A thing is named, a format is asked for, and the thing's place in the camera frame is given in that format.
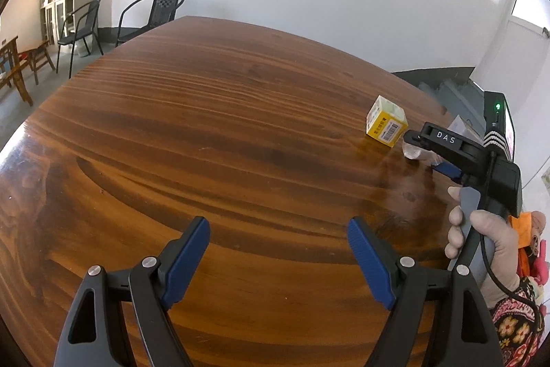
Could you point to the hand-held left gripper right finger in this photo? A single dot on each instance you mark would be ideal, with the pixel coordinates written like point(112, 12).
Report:
point(371, 264)

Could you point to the wooden stool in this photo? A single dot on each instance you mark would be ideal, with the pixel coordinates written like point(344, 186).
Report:
point(36, 55)

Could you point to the person's right hand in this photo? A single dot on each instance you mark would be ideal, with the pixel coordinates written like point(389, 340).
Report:
point(498, 246)

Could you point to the black mesh-back metal chair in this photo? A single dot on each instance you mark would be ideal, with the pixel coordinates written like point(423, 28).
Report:
point(165, 6)

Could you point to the person's right forearm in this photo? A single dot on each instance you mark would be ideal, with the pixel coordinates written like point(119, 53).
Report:
point(517, 330)

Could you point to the clear plastic item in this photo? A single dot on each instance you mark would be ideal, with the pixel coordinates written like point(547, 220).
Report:
point(412, 153)

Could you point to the beige plush doll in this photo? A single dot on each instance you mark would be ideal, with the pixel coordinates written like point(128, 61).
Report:
point(539, 231)

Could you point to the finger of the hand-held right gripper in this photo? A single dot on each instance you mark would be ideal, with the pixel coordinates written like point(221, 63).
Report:
point(412, 137)
point(449, 171)

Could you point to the wooden desk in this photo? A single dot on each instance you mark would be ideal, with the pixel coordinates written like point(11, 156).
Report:
point(215, 135)

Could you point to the grey staircase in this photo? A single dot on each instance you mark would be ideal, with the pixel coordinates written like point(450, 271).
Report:
point(447, 87)

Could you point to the wooden chair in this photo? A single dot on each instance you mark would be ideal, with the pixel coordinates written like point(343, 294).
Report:
point(15, 66)

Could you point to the small yellow box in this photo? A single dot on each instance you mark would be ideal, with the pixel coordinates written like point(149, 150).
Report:
point(386, 122)

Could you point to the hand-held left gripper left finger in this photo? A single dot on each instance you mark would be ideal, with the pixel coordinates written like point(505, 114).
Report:
point(184, 264)

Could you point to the black slatted metal chair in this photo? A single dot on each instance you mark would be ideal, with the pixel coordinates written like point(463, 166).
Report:
point(81, 31)

